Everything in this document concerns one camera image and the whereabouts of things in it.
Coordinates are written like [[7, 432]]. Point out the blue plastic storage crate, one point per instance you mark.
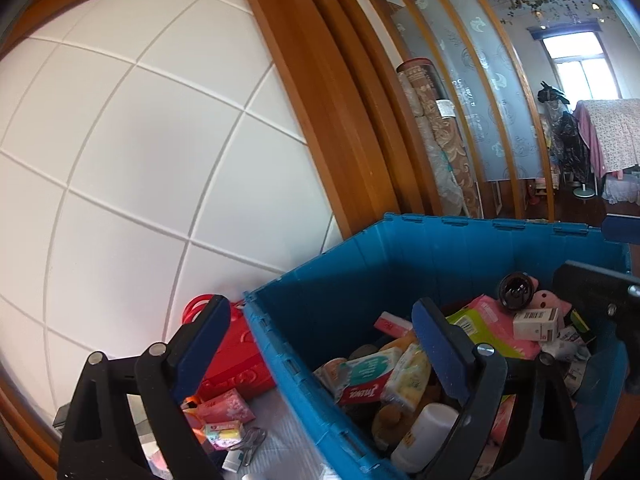
[[328, 306]]

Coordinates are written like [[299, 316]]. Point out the rolled patterned carpet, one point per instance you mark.
[[436, 118]]

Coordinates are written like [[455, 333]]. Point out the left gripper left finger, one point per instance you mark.
[[100, 440]]

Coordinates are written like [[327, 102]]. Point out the wooden slat glass partition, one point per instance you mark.
[[497, 115]]

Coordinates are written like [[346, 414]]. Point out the pink patterned tissue pack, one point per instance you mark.
[[227, 407]]

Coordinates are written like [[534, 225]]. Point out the red toy suitcase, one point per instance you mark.
[[237, 364]]

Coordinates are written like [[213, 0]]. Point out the white medicine jar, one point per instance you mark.
[[424, 439]]

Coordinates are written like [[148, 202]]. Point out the brown teddy bear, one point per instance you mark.
[[391, 422]]

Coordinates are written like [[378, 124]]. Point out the small pink plush toy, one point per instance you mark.
[[544, 299]]

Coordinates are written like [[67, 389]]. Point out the green label brown bottle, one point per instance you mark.
[[516, 291]]

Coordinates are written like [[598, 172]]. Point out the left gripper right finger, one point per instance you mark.
[[542, 439]]

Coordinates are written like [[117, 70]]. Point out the small white medicine box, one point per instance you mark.
[[539, 325]]

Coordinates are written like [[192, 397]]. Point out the green wet wipes pack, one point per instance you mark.
[[475, 327]]

